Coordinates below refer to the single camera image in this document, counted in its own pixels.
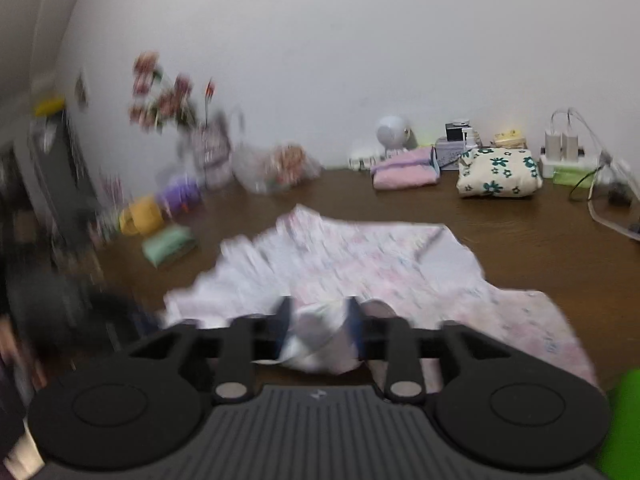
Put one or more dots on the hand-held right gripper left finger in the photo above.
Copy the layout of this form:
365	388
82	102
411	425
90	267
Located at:
283	321

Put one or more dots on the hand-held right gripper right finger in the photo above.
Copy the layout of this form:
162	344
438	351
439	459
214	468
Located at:
354	321

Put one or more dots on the white pink patterned garment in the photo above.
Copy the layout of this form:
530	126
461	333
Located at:
380	260

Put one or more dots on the green sponge packet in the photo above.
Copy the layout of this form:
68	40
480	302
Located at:
169	245

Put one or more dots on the clear plastic bag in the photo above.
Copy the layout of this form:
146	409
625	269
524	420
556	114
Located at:
275	165

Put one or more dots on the folded pink cloth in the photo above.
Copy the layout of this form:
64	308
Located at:
403	170

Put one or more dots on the white extension socket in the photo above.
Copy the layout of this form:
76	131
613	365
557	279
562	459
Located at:
363	161

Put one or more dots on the yellow cup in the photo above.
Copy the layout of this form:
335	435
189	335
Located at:
141	217

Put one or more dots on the grey purple box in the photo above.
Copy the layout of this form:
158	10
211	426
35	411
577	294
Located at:
448	152

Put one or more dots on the folded cream floral cloth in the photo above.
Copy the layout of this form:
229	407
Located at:
500	172

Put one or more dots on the small black white device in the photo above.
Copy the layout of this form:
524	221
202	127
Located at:
457	130

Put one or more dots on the yellow tissue pack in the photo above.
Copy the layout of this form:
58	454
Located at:
510	138

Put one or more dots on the artificial flower bouquet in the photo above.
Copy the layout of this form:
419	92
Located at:
170	100

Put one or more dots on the light green packet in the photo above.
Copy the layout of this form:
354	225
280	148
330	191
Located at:
575	177

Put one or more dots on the white charger block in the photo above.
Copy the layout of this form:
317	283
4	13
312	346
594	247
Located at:
570	146
553	145

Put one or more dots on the white power strip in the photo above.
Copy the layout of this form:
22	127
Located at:
570	164

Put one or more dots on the green object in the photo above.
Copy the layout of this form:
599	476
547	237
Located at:
622	425

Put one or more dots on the yellow hanging object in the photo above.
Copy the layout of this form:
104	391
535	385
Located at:
48	106

